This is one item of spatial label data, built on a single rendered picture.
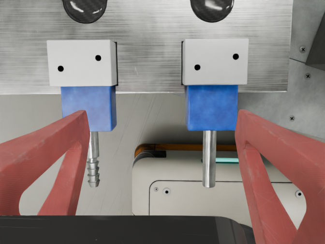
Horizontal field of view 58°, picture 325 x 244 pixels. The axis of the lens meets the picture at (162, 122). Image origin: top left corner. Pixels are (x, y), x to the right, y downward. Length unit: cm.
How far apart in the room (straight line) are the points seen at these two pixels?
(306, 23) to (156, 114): 85
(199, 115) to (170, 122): 88
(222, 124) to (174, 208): 69
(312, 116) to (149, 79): 19
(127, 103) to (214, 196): 48
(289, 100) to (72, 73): 23
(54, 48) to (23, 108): 100
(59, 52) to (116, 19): 6
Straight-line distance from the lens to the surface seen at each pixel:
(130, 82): 26
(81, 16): 28
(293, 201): 100
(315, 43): 35
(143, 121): 114
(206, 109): 25
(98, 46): 24
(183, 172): 89
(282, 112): 35
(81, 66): 24
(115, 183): 122
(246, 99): 33
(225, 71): 24
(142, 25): 27
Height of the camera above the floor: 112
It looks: 80 degrees down
